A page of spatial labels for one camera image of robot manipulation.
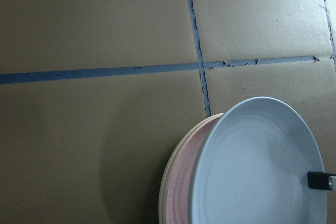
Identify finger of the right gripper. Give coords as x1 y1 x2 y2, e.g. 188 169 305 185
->
307 172 336 189

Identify blue plate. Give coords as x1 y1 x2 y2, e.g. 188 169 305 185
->
188 97 327 223

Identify pink plate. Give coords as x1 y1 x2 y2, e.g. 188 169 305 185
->
162 115 224 224

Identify cream plate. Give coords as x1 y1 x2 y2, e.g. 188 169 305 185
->
157 112 224 224

